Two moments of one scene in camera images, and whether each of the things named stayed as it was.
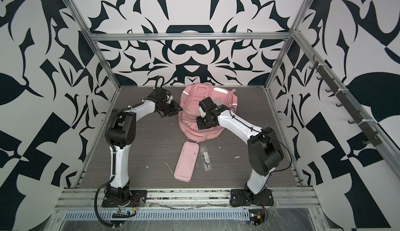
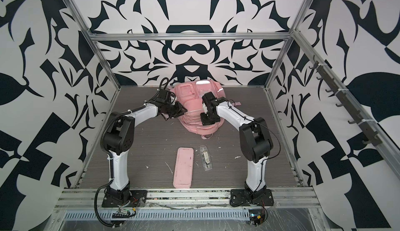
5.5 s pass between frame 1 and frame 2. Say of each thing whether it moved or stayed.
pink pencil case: moved
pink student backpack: moved
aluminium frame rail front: stayed
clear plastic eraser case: stayed
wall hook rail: stayed
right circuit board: stayed
